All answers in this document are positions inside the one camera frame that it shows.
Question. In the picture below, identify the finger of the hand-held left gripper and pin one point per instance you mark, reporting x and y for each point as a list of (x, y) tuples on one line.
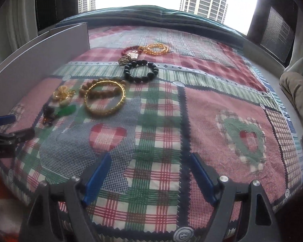
[(20, 134), (5, 119)]

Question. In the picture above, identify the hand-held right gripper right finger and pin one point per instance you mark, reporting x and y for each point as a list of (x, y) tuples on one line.
[(202, 179)]

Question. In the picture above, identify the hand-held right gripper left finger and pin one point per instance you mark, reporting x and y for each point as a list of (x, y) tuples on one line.
[(98, 179)]

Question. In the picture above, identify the green jade pendant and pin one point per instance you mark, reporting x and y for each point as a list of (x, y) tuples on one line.
[(68, 110)]

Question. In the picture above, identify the gold rings cluster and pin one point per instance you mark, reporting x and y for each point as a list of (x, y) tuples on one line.
[(59, 95)]

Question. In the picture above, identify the gold bangle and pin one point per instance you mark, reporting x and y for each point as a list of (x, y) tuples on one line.
[(103, 114)]

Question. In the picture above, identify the silver rectangular charm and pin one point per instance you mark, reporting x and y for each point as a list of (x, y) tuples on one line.
[(134, 55)]

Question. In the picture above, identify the patchwork plaid quilt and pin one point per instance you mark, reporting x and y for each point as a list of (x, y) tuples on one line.
[(161, 131)]

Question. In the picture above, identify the grey bed side panel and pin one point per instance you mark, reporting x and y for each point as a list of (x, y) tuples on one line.
[(27, 55)]

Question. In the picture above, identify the beige cloth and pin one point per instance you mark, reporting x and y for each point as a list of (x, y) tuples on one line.
[(295, 93)]

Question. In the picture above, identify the grey bed ledge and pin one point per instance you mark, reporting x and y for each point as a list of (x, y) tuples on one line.
[(272, 63)]

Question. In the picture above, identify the twin tower building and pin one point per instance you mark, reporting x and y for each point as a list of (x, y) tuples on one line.
[(87, 1)]

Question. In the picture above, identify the window insect screen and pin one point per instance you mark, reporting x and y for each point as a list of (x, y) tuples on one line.
[(277, 30)]

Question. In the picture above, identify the teal folded blanket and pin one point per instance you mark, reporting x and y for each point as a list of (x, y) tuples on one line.
[(166, 15)]

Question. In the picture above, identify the dark window frame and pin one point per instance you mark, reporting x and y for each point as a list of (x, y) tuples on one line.
[(55, 2)]

